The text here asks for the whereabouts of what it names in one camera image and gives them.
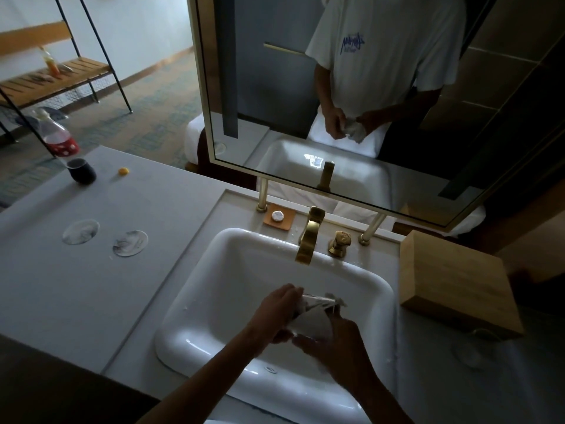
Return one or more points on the person's left hand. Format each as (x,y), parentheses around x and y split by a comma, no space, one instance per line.
(273,315)

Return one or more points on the person's right hand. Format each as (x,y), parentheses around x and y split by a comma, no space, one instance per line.
(344,353)

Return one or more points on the white towel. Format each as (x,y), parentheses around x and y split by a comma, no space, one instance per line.
(315,324)

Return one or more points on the clear drinking glass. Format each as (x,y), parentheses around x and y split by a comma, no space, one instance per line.
(474,353)
(320,301)

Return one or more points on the person's left forearm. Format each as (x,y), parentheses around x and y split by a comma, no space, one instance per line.
(203,384)

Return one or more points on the person's right forearm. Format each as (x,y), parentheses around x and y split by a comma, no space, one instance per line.
(384,404)

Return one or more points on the white ceramic sink basin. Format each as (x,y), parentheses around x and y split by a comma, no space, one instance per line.
(220,282)

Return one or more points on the gold faucet spout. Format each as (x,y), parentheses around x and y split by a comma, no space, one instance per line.
(309,238)

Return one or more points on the orange soap dish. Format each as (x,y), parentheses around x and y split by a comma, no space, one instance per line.
(289,224)

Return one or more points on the white wrapped round soap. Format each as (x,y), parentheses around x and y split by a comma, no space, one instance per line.
(277,216)

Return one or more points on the wooden box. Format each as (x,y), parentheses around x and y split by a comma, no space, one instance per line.
(459,282)

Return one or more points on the round paper coaster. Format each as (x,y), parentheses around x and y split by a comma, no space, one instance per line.
(130,243)
(80,232)

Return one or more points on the gold framed mirror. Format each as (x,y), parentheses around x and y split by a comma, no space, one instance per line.
(265,83)

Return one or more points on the dark cup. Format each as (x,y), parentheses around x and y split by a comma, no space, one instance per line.
(83,174)

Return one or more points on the plastic bottle with red label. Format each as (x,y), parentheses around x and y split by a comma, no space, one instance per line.
(64,147)

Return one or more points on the orange item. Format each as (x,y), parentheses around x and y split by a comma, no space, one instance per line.
(53,66)

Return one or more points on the gold mirror support post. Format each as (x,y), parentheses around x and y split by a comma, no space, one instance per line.
(262,192)
(373,227)

